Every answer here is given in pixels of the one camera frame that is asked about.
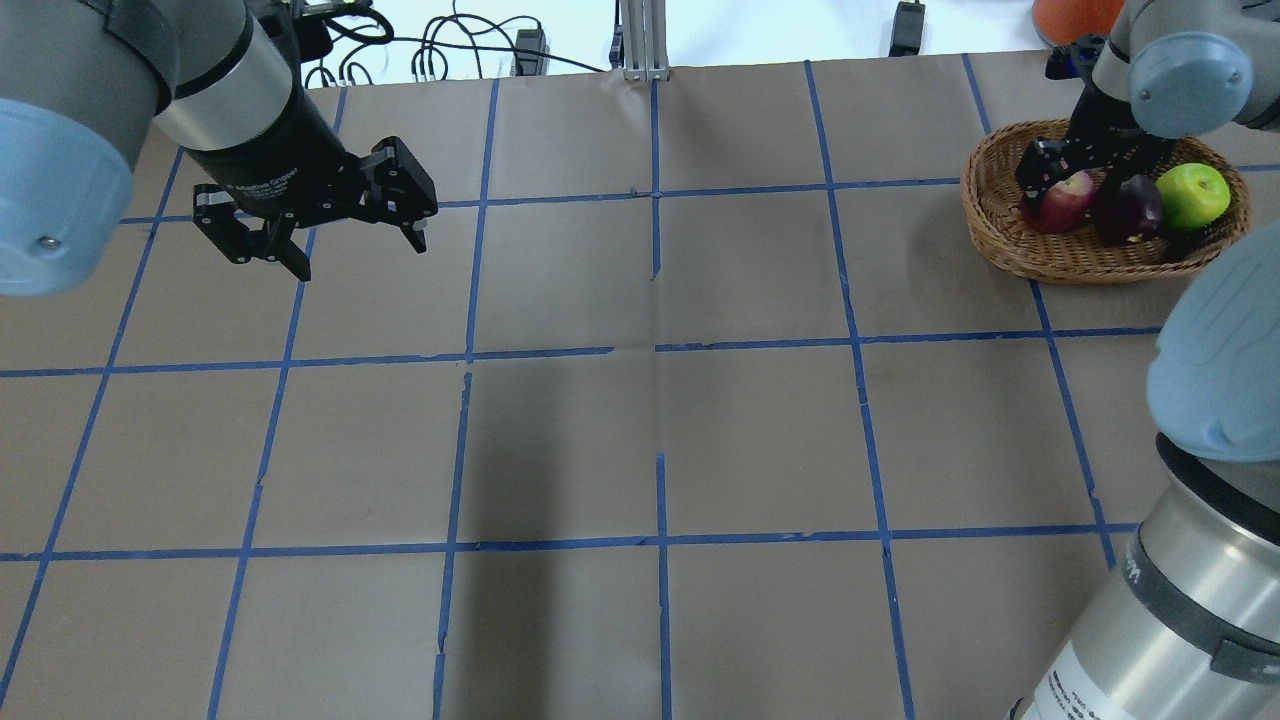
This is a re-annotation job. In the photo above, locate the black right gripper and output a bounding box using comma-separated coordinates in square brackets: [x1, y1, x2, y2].
[1014, 85, 1179, 213]

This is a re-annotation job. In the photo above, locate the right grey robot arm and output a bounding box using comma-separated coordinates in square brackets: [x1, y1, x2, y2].
[1009, 1, 1279, 719]

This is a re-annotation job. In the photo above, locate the black power adapter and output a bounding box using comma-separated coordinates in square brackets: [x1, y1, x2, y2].
[887, 1, 925, 58]

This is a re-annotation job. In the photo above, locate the woven wicker basket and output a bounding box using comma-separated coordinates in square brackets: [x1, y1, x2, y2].
[960, 119, 1253, 284]

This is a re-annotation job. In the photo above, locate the orange bucket with lid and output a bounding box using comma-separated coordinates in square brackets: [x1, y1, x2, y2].
[1030, 0, 1125, 46]

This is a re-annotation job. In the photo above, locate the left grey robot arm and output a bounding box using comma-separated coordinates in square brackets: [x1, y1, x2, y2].
[1, 1, 439, 297]

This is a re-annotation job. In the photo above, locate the aluminium frame post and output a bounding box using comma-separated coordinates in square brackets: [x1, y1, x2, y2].
[611, 0, 671, 82]

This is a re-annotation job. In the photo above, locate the green apple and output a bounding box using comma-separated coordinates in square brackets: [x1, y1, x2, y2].
[1156, 163, 1233, 232]

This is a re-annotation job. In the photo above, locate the dark red apple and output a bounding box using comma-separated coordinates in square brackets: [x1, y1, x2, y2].
[1089, 174, 1165, 247]

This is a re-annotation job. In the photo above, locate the red yellow apple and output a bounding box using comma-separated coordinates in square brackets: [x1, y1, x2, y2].
[1021, 170, 1098, 234]

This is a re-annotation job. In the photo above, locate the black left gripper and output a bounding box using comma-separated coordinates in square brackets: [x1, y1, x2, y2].
[187, 95, 439, 282]

